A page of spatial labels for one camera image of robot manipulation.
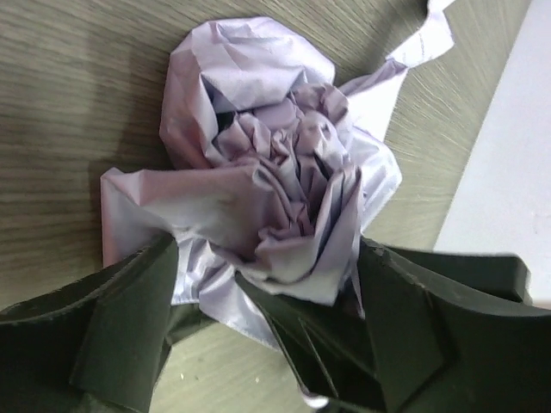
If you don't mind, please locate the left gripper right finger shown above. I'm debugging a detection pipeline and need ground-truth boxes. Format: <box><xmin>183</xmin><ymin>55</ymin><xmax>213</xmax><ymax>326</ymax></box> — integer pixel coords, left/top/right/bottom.
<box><xmin>359</xmin><ymin>240</ymin><xmax>550</xmax><ymax>412</ymax></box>

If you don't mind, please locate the lavender folding umbrella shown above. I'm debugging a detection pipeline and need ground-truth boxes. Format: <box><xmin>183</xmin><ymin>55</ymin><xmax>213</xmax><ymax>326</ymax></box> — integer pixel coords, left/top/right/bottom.
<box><xmin>101</xmin><ymin>1</ymin><xmax>454</xmax><ymax>347</ymax></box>

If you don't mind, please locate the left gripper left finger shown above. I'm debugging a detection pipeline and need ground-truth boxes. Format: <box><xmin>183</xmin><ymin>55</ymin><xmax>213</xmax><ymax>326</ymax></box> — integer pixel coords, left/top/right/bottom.
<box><xmin>0</xmin><ymin>234</ymin><xmax>178</xmax><ymax>413</ymax></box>

